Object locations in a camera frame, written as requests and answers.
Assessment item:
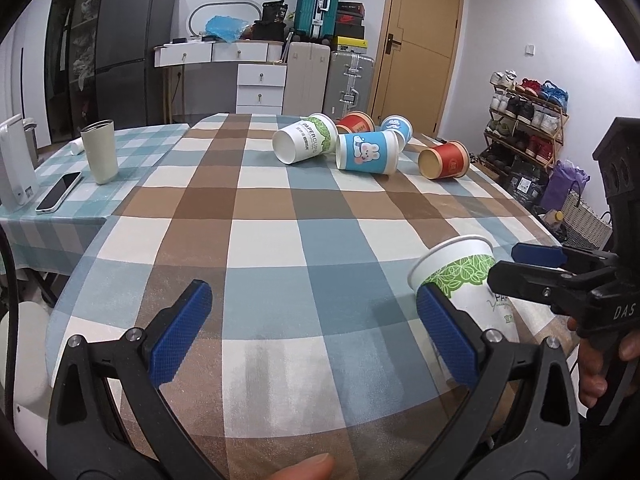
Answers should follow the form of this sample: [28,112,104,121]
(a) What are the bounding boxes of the blue plastic bag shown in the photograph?
[204,15,250,42]

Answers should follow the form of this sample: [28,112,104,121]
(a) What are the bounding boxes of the checkered tablecloth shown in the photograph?
[1,114,552,479]

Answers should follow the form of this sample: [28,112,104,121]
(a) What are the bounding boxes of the teal suitcase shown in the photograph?
[293,0,338,44]

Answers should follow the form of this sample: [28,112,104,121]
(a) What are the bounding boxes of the green leaf white paper cup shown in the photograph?
[408,234,520,342]

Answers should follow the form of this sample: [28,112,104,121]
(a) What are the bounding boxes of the stacked shoe boxes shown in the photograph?
[334,1,366,40]

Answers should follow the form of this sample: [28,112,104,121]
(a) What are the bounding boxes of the white drawer desk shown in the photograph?
[154,40,286,120]

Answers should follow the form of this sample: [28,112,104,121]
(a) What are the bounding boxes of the silver suitcase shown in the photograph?
[322,51,374,122]

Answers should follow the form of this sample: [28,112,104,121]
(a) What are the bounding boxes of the smartphone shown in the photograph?
[36,171,82,214]

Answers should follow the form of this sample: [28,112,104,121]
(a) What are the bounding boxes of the black refrigerator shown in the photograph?
[94,0,175,129]

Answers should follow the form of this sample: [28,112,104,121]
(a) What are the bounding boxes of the blue rabbit paper cup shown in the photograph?
[335,130,400,176]

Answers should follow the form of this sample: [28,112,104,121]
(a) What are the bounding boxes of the red paper cup front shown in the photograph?
[418,141,471,180]

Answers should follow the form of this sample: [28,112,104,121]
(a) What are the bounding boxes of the blue paper cup rear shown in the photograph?
[381,115,413,151]

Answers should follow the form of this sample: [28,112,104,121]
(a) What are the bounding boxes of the person's right hand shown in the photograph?
[577,330,640,408]

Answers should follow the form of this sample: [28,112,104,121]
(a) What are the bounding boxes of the beige suitcase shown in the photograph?
[282,42,331,116]

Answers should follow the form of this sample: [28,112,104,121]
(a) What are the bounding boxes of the black shelving cabinet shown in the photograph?
[44,0,101,142]

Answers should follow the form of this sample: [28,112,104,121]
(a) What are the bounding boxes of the white appliance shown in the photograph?
[0,115,39,212]

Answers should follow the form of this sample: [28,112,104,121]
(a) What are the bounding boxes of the red paper cup rear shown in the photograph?
[336,112,375,133]

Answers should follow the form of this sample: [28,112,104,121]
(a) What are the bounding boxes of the purple bag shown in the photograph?
[540,159,590,211]

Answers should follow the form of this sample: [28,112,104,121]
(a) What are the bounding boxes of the cream tumbler mug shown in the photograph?
[80,119,118,185]

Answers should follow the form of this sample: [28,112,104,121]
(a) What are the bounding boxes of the red paper cup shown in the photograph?
[418,141,471,180]
[336,112,375,133]

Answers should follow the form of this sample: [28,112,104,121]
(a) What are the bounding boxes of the shoe rack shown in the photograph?
[477,70,570,179]

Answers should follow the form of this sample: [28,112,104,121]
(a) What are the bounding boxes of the person's left hand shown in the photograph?
[268,453,335,480]

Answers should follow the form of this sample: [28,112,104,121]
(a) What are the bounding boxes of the wooden door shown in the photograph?
[369,0,464,136]

